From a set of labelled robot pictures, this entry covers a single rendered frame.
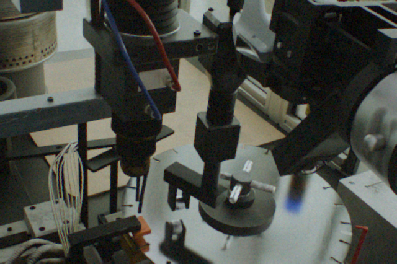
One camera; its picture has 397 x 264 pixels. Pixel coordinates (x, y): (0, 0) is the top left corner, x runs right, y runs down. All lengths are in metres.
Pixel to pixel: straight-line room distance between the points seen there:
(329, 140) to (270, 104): 1.00
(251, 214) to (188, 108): 0.68
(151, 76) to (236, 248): 0.28
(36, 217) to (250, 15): 0.49
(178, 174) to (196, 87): 0.83
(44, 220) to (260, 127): 0.69
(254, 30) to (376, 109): 0.17
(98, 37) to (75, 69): 1.05
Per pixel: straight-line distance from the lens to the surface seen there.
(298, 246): 0.72
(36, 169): 1.16
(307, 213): 0.78
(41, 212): 0.83
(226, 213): 0.73
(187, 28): 0.53
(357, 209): 0.94
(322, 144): 0.40
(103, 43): 0.50
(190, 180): 0.67
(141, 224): 0.68
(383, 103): 0.32
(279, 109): 1.36
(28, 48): 1.21
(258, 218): 0.73
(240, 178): 0.72
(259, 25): 0.45
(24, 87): 1.29
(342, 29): 0.38
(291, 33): 0.40
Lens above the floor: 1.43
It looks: 32 degrees down
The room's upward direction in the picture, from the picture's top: 7 degrees clockwise
